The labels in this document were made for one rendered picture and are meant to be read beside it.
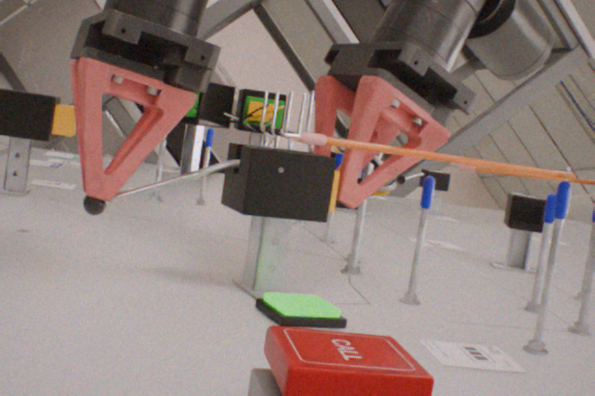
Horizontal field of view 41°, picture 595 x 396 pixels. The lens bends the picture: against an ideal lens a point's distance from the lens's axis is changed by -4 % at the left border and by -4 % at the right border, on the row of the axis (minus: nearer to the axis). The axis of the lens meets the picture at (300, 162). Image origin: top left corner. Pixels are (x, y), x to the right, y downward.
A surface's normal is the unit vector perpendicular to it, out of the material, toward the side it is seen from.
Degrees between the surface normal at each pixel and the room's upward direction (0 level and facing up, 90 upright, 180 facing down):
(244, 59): 90
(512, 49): 114
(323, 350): 47
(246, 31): 90
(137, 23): 80
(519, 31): 91
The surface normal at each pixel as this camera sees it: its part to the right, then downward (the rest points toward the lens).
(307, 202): 0.40, 0.11
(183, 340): 0.15, -0.99
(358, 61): -0.75, -0.49
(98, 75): 0.27, 0.44
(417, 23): -0.18, -0.25
